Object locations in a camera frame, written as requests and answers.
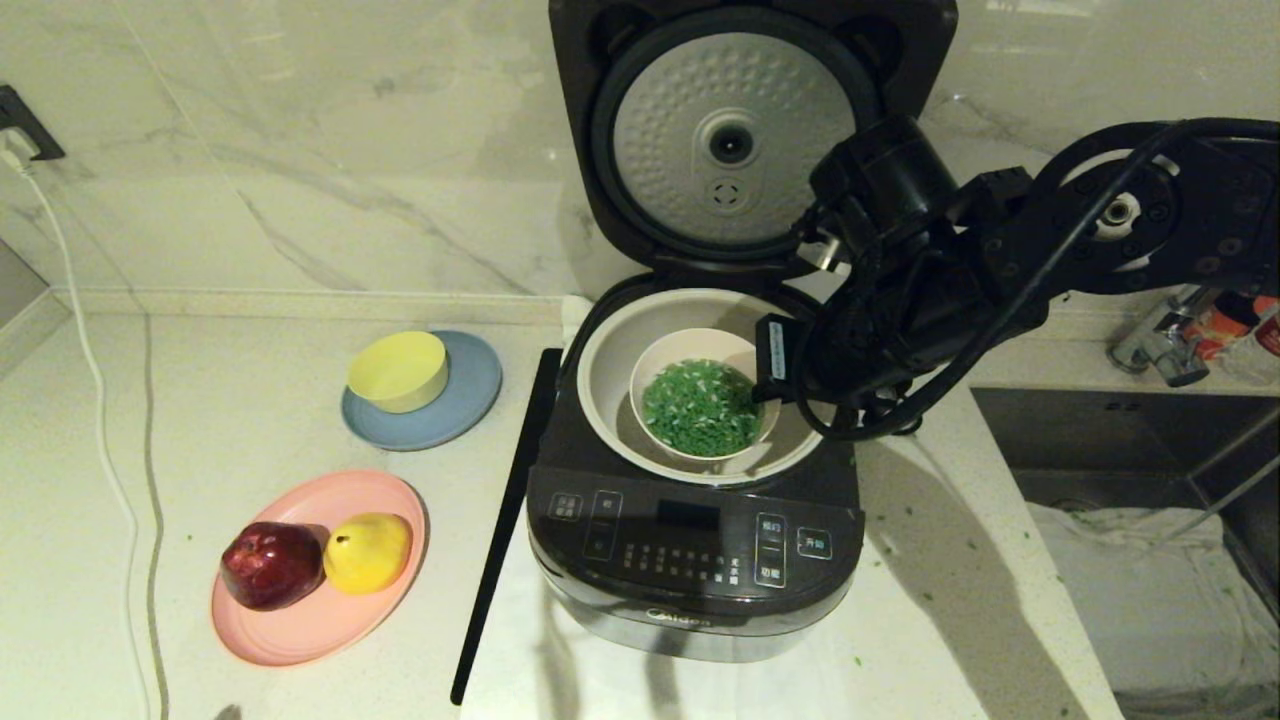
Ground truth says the pale pink bowl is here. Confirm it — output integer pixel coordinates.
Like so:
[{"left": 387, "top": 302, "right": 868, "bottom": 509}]
[{"left": 628, "top": 327, "right": 784, "bottom": 464}]

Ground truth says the black rice cooker lid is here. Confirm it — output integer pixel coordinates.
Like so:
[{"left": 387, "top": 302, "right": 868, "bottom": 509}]
[{"left": 548, "top": 0, "right": 959, "bottom": 288}]

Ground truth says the white inner pot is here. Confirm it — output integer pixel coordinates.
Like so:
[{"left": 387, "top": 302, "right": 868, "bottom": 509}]
[{"left": 576, "top": 288, "right": 840, "bottom": 488}]

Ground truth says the black rice cooker body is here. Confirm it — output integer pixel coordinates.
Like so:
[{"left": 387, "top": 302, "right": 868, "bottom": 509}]
[{"left": 524, "top": 275, "right": 867, "bottom": 665}]

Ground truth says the yellow bowl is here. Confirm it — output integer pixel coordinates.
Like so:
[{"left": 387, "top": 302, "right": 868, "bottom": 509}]
[{"left": 346, "top": 331, "right": 450, "bottom": 415}]

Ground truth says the blue plate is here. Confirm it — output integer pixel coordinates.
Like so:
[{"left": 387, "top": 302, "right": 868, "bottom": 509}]
[{"left": 341, "top": 330, "right": 504, "bottom": 453}]

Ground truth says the black tray edge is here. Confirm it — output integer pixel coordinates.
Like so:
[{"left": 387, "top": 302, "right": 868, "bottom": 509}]
[{"left": 449, "top": 347, "right": 563, "bottom": 707}]

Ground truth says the stainless steel sink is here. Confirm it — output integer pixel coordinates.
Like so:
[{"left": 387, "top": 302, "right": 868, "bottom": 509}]
[{"left": 968, "top": 385, "right": 1280, "bottom": 720}]

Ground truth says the chrome faucet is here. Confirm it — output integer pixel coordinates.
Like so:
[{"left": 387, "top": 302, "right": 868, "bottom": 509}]
[{"left": 1106, "top": 285, "right": 1217, "bottom": 389}]

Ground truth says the white cloth in sink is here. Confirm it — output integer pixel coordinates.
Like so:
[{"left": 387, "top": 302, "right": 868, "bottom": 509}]
[{"left": 1025, "top": 503, "right": 1280, "bottom": 706}]

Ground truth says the yellow pear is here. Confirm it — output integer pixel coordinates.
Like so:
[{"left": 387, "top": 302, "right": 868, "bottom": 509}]
[{"left": 321, "top": 511, "right": 414, "bottom": 597}]

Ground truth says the red white label bottle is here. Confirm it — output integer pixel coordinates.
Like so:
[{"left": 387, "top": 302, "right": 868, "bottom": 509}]
[{"left": 1190, "top": 293, "right": 1280, "bottom": 347}]

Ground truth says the pink plate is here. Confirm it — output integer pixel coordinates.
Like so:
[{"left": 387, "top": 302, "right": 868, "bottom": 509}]
[{"left": 210, "top": 469, "right": 429, "bottom": 669}]

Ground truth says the red apple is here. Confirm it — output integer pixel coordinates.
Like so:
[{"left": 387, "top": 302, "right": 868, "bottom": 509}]
[{"left": 220, "top": 520, "right": 329, "bottom": 612}]

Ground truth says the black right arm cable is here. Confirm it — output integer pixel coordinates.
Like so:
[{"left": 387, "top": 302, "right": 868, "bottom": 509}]
[{"left": 795, "top": 118, "right": 1280, "bottom": 443}]

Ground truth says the white power cable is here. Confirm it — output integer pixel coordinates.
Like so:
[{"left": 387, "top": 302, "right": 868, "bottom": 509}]
[{"left": 0, "top": 135, "right": 167, "bottom": 720}]

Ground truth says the black wall socket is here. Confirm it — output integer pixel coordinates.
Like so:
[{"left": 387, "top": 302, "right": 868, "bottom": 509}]
[{"left": 0, "top": 85, "right": 64, "bottom": 163}]

